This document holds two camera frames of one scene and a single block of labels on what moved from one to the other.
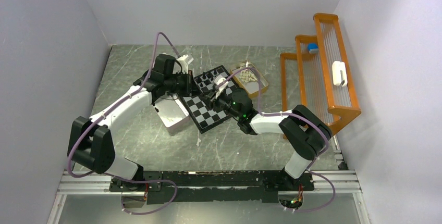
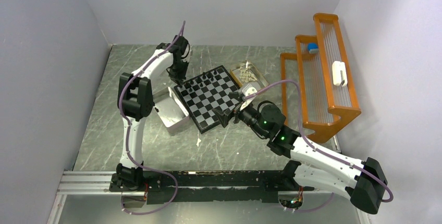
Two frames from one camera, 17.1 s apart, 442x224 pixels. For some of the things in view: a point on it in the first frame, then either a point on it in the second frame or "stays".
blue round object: (312, 48) stays
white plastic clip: (339, 69) stays
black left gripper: (191, 87) to (179, 78)
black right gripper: (209, 94) to (223, 116)
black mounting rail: (190, 187) stays
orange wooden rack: (318, 74) stays
